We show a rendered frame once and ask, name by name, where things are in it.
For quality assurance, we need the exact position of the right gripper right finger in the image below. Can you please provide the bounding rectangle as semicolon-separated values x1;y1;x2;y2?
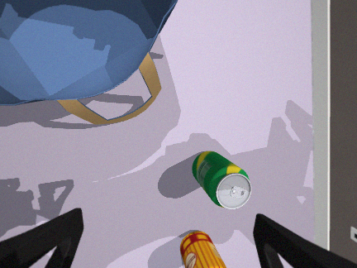
253;213;357;268

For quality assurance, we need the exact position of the green and yellow drink can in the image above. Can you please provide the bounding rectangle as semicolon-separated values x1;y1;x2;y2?
192;151;251;209

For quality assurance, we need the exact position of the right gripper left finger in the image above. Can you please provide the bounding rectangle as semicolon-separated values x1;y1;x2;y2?
0;208;83;268

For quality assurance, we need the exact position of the orange drink can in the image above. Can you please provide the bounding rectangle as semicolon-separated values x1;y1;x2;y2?
180;231;226;268

